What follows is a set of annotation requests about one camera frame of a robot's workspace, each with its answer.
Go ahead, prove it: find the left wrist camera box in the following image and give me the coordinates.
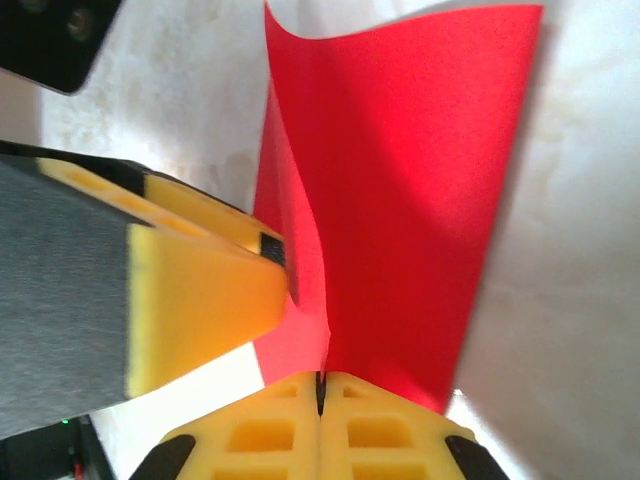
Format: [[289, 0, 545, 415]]
[[0, 0, 124, 96]]

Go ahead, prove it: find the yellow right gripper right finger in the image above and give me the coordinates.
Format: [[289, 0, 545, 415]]
[[319, 372, 511, 480]]

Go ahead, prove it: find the red paper sheet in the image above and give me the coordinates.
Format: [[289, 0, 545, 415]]
[[252, 2, 545, 416]]

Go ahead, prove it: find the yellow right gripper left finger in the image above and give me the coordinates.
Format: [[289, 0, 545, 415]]
[[132, 369, 321, 480]]

